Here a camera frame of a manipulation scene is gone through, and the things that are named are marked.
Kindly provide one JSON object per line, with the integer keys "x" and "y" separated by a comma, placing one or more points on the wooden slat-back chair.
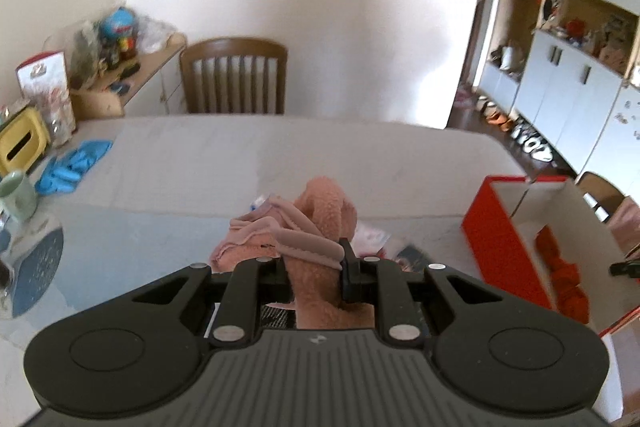
{"x": 232, "y": 47}

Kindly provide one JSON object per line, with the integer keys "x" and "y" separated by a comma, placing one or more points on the green mug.
{"x": 17, "y": 197}

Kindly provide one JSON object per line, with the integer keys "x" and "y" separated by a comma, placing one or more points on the clear plastic bag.
{"x": 155, "y": 34}

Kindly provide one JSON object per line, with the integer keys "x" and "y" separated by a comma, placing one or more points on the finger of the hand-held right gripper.
{"x": 625, "y": 269}

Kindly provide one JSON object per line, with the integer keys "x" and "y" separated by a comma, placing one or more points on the dark wooden chair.
{"x": 595, "y": 184}

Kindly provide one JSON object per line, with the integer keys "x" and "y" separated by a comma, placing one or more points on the row of shoes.
{"x": 520, "y": 137}

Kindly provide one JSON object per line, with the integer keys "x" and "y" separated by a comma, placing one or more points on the dark printed packet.
{"x": 410, "y": 257}

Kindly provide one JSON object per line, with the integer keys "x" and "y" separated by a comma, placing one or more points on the pink patterned rug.
{"x": 462, "y": 97}

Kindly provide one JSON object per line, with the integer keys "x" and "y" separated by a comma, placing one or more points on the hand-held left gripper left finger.
{"x": 250, "y": 287}

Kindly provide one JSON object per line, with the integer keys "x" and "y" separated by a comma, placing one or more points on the red and white cardboard box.
{"x": 500, "y": 247}

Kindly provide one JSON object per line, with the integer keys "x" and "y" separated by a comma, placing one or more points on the pink printed packet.
{"x": 372, "y": 238}

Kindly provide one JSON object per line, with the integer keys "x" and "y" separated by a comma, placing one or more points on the pink fleece hat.
{"x": 325, "y": 207}

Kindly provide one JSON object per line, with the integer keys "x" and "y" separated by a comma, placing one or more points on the white gift box red label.
{"x": 42, "y": 79}

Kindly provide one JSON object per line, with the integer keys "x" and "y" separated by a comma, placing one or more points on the red cloth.
{"x": 565, "y": 277}

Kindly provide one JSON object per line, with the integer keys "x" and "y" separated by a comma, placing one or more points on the wooden side cabinet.
{"x": 150, "y": 82}

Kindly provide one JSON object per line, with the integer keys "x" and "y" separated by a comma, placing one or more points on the white wall cabinet unit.
{"x": 565, "y": 97}

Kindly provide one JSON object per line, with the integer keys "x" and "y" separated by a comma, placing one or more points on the yellow tissue box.
{"x": 22, "y": 142}

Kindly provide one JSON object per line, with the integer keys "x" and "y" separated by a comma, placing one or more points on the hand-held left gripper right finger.
{"x": 350, "y": 277}

